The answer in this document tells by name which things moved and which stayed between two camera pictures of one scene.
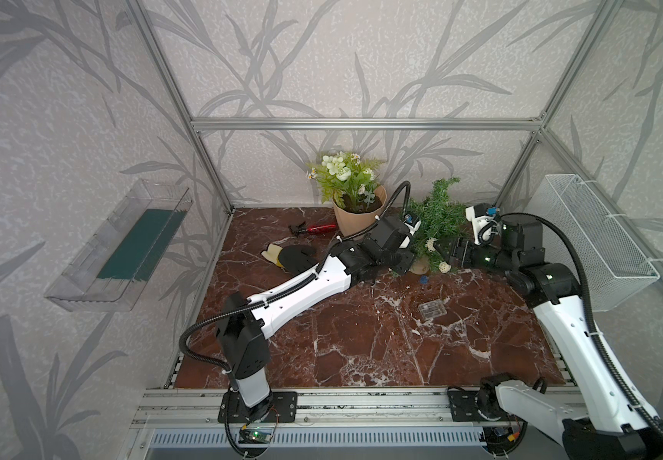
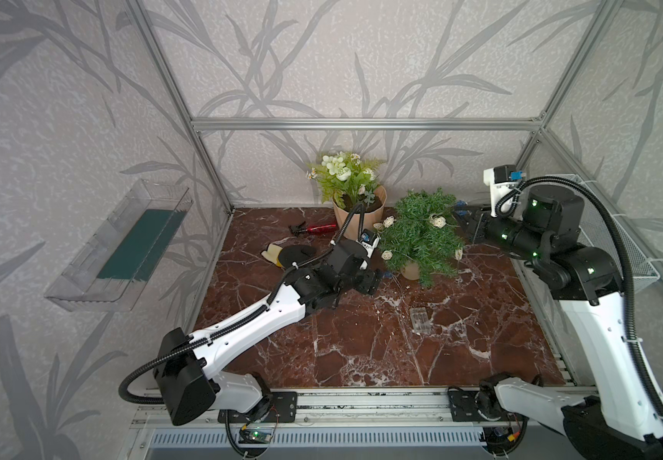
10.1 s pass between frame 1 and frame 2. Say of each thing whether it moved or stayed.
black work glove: stayed
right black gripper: moved
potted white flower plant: stayed
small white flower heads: moved
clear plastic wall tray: stayed
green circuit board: stayed
